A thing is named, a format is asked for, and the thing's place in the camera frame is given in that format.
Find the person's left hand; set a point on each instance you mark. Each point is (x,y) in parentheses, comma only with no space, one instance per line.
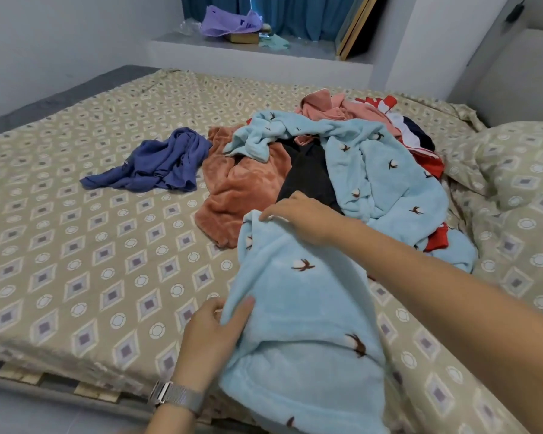
(203,336)

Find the person's right hand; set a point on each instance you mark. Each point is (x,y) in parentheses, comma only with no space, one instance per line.
(307,219)

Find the person's left thumb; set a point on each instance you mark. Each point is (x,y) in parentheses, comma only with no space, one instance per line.
(238,313)

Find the person's right thumb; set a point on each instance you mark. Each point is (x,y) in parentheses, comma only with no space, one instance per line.
(275,214)

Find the light blue fleece garment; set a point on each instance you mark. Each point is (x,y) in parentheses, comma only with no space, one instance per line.
(298,320)

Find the person's right forearm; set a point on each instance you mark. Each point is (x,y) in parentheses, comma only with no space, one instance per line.
(461,307)

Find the person's left forearm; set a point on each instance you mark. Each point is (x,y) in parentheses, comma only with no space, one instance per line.
(174,415)

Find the orange fleece garment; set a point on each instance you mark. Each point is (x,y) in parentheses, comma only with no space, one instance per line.
(235,185)

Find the black garment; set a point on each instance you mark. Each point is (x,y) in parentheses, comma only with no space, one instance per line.
(307,173)

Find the silver mesh wristwatch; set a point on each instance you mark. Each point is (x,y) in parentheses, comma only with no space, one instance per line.
(176,395)

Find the light blue fleece pajama top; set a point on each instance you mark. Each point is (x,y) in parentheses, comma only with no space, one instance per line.
(380,176)

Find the pink garment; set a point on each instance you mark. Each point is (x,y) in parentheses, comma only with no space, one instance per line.
(330,107)

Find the blue purple shirt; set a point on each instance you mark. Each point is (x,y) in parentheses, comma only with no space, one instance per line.
(158,162)

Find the red white patterned garment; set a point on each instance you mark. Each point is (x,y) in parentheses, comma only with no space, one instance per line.
(427,160)

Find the navy white garment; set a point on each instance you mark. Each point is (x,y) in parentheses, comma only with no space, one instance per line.
(416,131)

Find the patterned beige bed sheet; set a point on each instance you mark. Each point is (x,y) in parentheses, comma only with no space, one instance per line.
(95,221)

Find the mint green cloth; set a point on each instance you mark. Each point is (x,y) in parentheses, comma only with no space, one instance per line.
(274,40)

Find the small cardboard box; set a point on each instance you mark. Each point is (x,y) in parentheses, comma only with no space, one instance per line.
(243,38)

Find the purple plastic bag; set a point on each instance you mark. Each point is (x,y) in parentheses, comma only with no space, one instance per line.
(230,21)

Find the teal curtain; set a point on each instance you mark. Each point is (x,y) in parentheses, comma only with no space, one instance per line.
(294,13)

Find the wooden framed board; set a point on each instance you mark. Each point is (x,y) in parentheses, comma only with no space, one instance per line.
(357,27)

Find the clear plastic bag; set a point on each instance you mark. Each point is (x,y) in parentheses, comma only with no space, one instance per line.
(189,27)

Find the patterned beige pillow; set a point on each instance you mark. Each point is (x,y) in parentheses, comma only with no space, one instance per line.
(511,176)

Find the grey mattress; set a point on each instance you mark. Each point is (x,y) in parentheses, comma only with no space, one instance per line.
(49,99)

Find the grey padded headboard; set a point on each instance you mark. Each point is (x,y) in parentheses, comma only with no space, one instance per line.
(516,76)

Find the wooden slatted bed frame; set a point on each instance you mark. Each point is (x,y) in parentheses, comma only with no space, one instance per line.
(49,383)

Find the black wall plug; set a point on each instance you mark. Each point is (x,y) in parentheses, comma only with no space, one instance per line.
(516,11)

